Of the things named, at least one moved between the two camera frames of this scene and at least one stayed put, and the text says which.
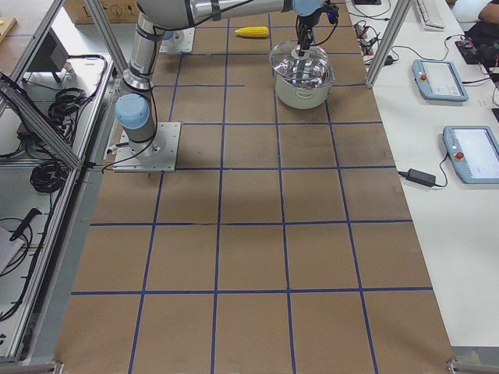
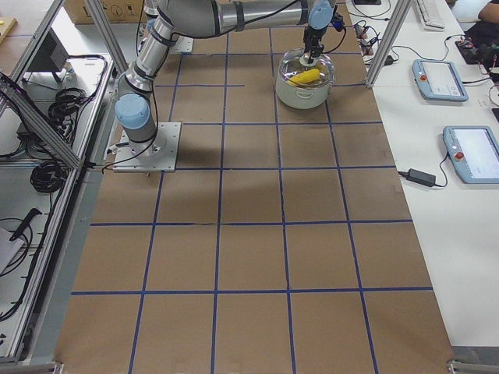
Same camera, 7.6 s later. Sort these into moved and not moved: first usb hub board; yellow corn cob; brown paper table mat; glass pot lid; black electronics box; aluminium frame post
Moved: yellow corn cob; glass pot lid
Not moved: black electronics box; brown paper table mat; aluminium frame post; first usb hub board
